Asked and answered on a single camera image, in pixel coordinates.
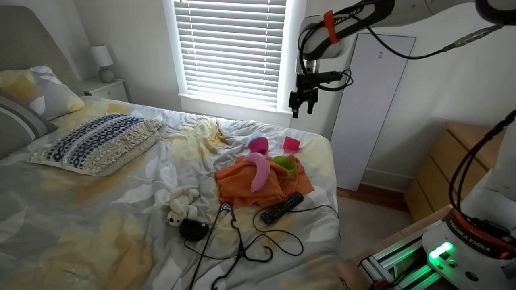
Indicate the white nightstand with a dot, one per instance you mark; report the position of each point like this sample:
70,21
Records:
107,90

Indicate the black remote control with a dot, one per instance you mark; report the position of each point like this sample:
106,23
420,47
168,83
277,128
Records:
282,207

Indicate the wooden dresser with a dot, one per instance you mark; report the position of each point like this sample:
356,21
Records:
447,165

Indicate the bed with floral duvet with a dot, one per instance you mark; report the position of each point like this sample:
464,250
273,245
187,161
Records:
121,225

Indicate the grey striped pillow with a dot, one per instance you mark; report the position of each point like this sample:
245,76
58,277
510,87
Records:
18,125

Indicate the white stuffed toy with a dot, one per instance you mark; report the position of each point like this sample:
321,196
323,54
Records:
181,205

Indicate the grey padded headboard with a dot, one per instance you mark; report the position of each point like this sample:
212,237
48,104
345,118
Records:
28,40

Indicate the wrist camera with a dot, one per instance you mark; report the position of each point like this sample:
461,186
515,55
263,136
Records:
328,76

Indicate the magenta cup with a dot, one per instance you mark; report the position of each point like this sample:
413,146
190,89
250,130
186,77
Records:
258,145

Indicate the white board panel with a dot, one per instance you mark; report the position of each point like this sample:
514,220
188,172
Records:
367,112

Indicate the blue white patterned cushion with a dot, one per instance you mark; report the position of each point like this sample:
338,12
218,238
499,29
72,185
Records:
100,143

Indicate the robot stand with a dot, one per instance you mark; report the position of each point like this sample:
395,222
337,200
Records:
397,257

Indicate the window with white blinds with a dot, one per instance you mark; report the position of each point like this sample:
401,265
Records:
234,48

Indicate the orange cloth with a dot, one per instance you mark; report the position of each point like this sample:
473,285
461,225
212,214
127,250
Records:
238,183

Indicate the black round pouch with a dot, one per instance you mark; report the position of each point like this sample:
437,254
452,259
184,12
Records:
193,230

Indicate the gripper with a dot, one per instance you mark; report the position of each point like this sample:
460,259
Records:
306,85

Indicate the pink curved toy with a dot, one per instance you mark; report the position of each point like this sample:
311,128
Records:
260,171

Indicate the pink cup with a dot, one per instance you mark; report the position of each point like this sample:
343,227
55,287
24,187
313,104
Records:
291,144

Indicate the white table lamp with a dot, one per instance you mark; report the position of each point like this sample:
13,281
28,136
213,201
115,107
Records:
102,60

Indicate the grey yellow floral pillow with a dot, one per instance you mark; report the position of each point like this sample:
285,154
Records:
44,94

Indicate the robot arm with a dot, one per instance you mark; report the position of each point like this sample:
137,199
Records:
403,12

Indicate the green bowl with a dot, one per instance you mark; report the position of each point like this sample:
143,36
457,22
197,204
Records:
285,163

